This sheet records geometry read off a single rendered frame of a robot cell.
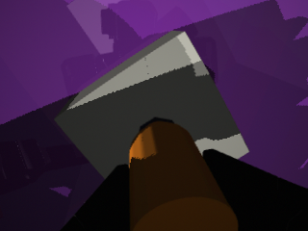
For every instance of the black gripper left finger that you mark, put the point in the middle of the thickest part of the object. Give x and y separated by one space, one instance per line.
108 209

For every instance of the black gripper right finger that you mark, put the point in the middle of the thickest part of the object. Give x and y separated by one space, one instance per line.
261 201

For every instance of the brown cylinder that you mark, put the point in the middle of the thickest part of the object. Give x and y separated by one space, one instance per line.
171 186

